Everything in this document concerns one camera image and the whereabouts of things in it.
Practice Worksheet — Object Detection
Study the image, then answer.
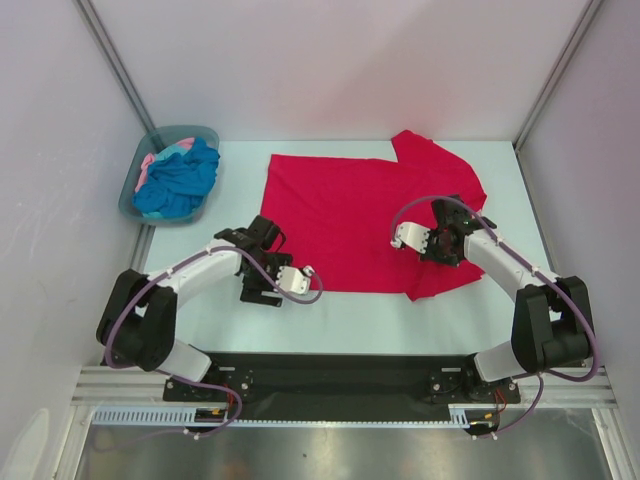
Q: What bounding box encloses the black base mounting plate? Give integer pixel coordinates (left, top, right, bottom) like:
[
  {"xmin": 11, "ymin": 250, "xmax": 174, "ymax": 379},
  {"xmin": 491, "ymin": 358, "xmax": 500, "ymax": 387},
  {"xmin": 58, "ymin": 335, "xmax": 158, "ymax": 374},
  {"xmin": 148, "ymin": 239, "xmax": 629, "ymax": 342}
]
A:
[{"xmin": 162, "ymin": 353, "xmax": 532, "ymax": 424}]

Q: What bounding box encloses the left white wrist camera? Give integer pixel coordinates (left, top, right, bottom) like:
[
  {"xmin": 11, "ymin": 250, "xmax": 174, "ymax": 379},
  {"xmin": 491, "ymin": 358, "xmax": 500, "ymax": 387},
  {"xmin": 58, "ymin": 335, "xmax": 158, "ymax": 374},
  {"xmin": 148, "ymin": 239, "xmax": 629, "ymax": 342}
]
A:
[{"xmin": 276, "ymin": 266, "xmax": 315, "ymax": 295}]

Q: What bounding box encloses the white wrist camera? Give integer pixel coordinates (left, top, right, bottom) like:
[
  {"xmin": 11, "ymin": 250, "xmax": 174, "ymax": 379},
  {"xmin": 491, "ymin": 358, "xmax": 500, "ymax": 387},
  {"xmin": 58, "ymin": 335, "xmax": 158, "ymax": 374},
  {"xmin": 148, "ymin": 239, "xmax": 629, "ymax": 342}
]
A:
[
  {"xmin": 391, "ymin": 221, "xmax": 431, "ymax": 254},
  {"xmin": 276, "ymin": 266, "xmax": 315, "ymax": 295}
]

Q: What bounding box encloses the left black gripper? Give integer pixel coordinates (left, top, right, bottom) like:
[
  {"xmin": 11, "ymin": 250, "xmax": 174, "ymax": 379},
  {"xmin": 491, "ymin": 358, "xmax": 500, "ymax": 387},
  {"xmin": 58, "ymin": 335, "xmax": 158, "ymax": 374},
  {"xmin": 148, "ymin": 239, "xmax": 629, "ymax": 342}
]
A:
[{"xmin": 240, "ymin": 253, "xmax": 293, "ymax": 306}]

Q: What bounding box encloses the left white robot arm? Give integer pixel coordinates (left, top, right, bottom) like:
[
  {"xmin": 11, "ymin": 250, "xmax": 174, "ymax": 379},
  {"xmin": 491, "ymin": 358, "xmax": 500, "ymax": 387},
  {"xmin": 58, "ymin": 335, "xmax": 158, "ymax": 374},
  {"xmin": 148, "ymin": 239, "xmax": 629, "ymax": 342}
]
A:
[{"xmin": 96, "ymin": 215, "xmax": 293, "ymax": 400}]

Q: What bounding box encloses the aluminium front rail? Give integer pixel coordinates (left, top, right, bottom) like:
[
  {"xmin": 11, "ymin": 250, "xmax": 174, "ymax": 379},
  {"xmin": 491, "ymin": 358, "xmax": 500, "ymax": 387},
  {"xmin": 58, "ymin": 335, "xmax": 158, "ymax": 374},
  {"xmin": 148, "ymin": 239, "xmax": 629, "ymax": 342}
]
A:
[{"xmin": 69, "ymin": 365, "xmax": 619, "ymax": 409}]

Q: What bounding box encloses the left aluminium corner post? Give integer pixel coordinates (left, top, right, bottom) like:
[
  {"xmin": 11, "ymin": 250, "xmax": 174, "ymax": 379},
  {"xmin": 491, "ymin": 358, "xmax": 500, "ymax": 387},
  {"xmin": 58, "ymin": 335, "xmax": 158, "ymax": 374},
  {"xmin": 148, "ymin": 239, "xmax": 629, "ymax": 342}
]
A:
[{"xmin": 73, "ymin": 0, "xmax": 156, "ymax": 132}]

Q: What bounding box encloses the light teal t shirt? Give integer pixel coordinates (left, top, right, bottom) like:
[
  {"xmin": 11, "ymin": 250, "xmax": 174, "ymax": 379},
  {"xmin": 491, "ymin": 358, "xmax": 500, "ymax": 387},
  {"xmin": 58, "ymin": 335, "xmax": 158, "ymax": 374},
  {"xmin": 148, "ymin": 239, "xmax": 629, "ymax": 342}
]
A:
[{"xmin": 133, "ymin": 142, "xmax": 188, "ymax": 218}]

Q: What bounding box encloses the right aluminium corner post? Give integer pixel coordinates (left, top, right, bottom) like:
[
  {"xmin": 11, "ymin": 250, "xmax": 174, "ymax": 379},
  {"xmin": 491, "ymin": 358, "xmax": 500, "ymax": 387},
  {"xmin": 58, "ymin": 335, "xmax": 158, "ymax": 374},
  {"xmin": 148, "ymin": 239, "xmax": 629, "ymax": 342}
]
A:
[{"xmin": 513, "ymin": 0, "xmax": 603, "ymax": 151}]

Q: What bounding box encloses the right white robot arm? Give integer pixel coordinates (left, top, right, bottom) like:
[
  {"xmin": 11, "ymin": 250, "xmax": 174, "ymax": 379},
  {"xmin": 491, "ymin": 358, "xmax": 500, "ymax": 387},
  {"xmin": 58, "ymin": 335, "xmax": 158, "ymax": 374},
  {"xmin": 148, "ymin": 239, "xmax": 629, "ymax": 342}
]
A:
[{"xmin": 425, "ymin": 196, "xmax": 599, "ymax": 401}]

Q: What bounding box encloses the blue t shirt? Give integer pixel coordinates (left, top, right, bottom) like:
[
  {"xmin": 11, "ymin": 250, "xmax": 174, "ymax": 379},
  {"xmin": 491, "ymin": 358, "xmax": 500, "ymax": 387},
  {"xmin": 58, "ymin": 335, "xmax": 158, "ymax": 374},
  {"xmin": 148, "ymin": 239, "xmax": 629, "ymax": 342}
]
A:
[{"xmin": 136, "ymin": 137, "xmax": 220, "ymax": 219}]

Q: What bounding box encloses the red t shirt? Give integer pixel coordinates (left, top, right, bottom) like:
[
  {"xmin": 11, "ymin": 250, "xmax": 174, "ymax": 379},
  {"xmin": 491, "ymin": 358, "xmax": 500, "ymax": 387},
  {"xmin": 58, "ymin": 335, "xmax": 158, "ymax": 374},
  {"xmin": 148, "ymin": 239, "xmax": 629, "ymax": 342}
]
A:
[{"xmin": 261, "ymin": 130, "xmax": 487, "ymax": 301}]

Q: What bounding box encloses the pink t shirt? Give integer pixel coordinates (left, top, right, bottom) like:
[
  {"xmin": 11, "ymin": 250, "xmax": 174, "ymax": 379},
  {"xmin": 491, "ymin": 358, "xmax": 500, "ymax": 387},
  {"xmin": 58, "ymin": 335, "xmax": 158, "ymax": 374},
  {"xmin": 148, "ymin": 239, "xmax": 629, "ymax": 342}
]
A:
[{"xmin": 135, "ymin": 137, "xmax": 195, "ymax": 192}]

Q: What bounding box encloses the aluminium corner post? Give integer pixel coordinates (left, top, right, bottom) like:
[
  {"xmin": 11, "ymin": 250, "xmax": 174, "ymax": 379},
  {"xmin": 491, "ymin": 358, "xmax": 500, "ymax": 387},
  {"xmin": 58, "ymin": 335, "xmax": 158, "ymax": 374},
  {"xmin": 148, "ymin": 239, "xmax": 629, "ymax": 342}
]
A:
[
  {"xmin": 73, "ymin": 0, "xmax": 156, "ymax": 132},
  {"xmin": 513, "ymin": 0, "xmax": 603, "ymax": 151}
]

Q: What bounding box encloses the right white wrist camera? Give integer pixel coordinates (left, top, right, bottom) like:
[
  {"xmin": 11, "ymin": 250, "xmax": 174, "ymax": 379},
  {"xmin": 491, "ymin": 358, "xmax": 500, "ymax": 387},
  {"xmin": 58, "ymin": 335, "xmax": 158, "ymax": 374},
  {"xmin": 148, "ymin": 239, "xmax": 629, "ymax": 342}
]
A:
[{"xmin": 391, "ymin": 221, "xmax": 431, "ymax": 254}]

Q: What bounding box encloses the slotted cable duct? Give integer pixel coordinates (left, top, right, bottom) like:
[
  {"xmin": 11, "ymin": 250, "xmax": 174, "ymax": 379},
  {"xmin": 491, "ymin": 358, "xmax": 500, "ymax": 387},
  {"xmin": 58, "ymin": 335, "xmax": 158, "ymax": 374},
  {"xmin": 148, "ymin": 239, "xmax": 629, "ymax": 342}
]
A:
[{"xmin": 92, "ymin": 405, "xmax": 497, "ymax": 429}]

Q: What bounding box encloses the translucent blue plastic basket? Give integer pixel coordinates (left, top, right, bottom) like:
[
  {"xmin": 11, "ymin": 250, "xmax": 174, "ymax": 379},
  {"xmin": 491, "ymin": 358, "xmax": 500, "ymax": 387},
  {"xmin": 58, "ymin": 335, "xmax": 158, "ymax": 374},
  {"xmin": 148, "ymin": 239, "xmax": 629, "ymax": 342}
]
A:
[{"xmin": 118, "ymin": 125, "xmax": 219, "ymax": 226}]

